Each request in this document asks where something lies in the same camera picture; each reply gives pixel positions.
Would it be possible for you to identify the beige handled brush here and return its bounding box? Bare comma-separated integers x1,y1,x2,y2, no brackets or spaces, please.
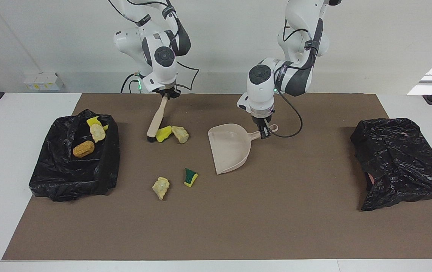
147,97,169,143

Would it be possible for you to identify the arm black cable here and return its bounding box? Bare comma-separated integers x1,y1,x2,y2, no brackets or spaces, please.
107,0,200,91
271,19,324,138

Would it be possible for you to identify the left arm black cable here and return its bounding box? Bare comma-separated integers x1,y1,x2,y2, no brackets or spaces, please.
271,19,324,138

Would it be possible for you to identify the pale foam chunk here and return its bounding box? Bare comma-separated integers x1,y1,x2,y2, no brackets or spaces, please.
171,126,189,144
152,177,170,201
90,123,106,143

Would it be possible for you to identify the brown table mat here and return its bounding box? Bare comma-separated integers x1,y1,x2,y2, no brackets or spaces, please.
2,93,432,261

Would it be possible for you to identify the black base cable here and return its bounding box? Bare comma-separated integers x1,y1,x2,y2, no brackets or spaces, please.
121,73,141,94

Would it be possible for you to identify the brown foam nugget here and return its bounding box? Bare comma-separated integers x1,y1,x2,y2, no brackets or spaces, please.
73,140,95,158

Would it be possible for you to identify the green and yellow sponge piece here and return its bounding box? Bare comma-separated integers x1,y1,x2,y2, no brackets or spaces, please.
184,168,198,188

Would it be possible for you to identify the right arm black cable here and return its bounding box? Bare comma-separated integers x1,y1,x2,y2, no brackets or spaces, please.
107,0,200,91

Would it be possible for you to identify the beige plastic dustpan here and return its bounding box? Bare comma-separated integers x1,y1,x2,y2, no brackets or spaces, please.
207,123,279,175

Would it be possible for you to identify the black trash bag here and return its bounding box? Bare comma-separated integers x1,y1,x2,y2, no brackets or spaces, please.
29,109,121,202
350,118,432,211

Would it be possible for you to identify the white power strip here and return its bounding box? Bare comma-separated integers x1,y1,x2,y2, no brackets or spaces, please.
24,72,65,91

